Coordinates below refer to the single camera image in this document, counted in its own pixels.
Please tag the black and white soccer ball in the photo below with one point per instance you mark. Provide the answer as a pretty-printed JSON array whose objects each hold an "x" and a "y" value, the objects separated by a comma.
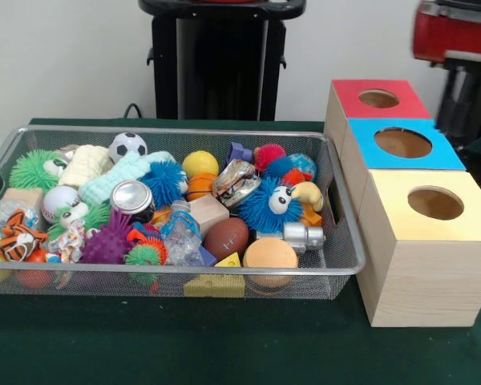
[{"x": 128, "y": 146}]

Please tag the yellow ball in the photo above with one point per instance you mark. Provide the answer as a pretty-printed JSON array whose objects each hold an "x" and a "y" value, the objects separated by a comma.
[{"x": 200, "y": 164}]

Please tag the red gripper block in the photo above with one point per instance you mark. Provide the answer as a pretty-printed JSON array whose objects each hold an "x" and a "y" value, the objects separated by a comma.
[{"x": 457, "y": 32}]

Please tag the dark green tablecloth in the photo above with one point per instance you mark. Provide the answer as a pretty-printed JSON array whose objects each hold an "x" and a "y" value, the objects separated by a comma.
[{"x": 224, "y": 345}]

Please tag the cream knit cloth roll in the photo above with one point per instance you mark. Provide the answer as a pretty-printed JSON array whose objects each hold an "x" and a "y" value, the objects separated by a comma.
[{"x": 84, "y": 164}]

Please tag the clear mesh bin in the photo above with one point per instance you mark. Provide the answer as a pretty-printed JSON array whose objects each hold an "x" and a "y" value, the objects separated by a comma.
[{"x": 346, "y": 241}]

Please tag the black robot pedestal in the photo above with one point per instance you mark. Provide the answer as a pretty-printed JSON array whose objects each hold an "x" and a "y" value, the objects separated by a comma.
[{"x": 224, "y": 64}]

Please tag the yellow cheese wedge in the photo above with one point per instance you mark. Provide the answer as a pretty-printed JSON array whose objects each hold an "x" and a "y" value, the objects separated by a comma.
[{"x": 215, "y": 285}]

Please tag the brown toy football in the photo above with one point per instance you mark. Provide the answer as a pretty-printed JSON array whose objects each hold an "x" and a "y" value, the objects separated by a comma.
[{"x": 226, "y": 237}]

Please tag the blue fuzzy monster toy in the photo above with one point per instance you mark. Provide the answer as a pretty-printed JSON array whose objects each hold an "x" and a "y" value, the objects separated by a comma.
[{"x": 260, "y": 208}]

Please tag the purple spiky ball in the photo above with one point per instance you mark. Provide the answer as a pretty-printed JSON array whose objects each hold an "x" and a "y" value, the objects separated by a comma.
[{"x": 108, "y": 241}]

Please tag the wooden three-hole box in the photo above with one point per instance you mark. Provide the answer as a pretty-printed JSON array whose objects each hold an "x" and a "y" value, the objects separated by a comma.
[{"x": 425, "y": 273}]

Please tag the mint green knit cloth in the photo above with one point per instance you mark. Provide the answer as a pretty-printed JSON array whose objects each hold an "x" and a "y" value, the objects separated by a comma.
[{"x": 124, "y": 178}]

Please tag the green spiky ball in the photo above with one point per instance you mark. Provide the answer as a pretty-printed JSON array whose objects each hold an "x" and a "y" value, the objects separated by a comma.
[{"x": 34, "y": 168}]

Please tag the orange tiger plush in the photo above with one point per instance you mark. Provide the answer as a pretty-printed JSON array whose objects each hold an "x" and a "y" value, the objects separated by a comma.
[{"x": 16, "y": 237}]

